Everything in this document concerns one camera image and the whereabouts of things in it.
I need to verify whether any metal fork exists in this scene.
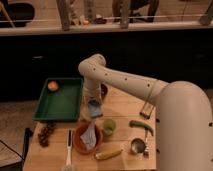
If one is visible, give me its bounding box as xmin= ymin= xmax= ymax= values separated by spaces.
xmin=143 ymin=129 xmax=149 ymax=158

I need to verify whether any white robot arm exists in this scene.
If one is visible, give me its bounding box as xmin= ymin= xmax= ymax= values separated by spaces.
xmin=78 ymin=54 xmax=213 ymax=171

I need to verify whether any orange fruit in tray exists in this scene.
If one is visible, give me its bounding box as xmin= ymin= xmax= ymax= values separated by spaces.
xmin=47 ymin=81 xmax=59 ymax=91

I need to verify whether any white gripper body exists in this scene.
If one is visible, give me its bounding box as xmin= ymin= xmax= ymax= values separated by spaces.
xmin=83 ymin=79 xmax=102 ymax=103

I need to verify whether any black office chair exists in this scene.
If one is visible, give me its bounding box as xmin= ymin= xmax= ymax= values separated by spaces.
xmin=0 ymin=2 xmax=35 ymax=28

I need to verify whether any metal measuring cup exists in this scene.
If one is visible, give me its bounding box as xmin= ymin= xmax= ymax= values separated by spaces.
xmin=131 ymin=138 xmax=145 ymax=155

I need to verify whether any blue sponge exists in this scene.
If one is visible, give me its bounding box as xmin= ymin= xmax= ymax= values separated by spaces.
xmin=88 ymin=100 xmax=102 ymax=118

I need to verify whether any green plastic tray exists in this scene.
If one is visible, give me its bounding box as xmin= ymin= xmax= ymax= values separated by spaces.
xmin=33 ymin=78 xmax=83 ymax=122

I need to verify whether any bunch of dark grapes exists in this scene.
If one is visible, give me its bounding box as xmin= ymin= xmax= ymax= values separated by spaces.
xmin=38 ymin=123 xmax=55 ymax=147

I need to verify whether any white handled brush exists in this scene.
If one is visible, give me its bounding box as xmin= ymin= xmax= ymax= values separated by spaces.
xmin=62 ymin=130 xmax=73 ymax=171

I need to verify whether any small brown block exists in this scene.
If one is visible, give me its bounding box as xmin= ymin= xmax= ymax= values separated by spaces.
xmin=140 ymin=103 xmax=154 ymax=119

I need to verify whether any green cup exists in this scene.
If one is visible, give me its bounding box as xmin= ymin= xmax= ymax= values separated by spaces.
xmin=102 ymin=118 xmax=116 ymax=141

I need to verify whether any orange bowl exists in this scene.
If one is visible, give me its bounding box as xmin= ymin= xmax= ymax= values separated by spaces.
xmin=73 ymin=122 xmax=103 ymax=155

